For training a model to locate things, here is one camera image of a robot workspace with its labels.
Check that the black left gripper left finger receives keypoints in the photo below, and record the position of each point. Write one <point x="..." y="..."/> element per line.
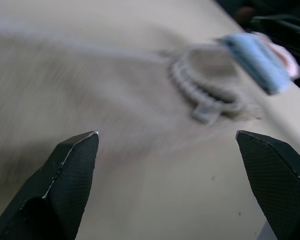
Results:
<point x="65" y="180"/>

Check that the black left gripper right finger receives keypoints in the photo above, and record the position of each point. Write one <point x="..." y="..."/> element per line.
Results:
<point x="272" y="180"/>

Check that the pink folded towel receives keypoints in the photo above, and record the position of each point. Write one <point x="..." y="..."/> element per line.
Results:
<point x="287" y="58"/>

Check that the light blue box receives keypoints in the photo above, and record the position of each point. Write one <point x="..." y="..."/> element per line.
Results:
<point x="255" y="57"/>

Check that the dark green bulky object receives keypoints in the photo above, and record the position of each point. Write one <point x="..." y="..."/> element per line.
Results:
<point x="285" y="25"/>

